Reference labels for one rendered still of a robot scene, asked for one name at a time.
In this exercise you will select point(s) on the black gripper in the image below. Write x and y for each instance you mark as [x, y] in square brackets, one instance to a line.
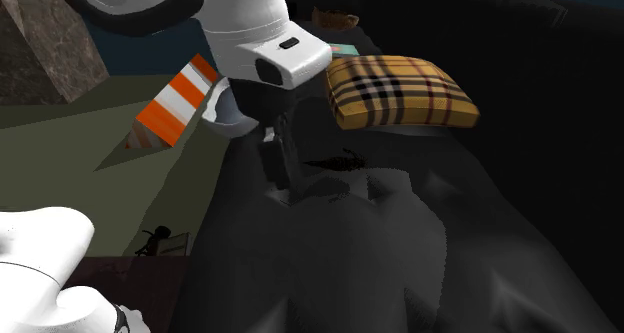
[258, 100]

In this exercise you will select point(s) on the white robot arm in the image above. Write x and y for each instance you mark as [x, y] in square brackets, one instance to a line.
[244, 25]

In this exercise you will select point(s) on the black feathery object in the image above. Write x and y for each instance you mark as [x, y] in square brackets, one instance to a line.
[339, 163]

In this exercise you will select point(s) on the white bowl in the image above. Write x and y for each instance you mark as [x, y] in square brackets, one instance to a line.
[225, 117]

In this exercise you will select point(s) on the orange white striped box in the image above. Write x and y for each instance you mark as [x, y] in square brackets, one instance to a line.
[170, 103]

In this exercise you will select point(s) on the teal book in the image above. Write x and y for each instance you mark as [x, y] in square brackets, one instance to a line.
[347, 50]

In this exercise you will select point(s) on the yellow plaid cushion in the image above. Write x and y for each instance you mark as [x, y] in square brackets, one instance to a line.
[395, 90]

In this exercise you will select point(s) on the grey slatted box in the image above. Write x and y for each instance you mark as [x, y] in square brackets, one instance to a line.
[175, 244]

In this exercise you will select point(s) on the dark grey sofa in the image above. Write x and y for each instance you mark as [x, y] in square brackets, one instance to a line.
[390, 254]

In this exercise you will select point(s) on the brown basket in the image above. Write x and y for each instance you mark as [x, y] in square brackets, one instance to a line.
[335, 20]

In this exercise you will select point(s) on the small black figure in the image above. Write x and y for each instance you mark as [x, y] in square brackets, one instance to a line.
[156, 239]

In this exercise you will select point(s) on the brown marble block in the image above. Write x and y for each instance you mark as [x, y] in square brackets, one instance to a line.
[44, 54]

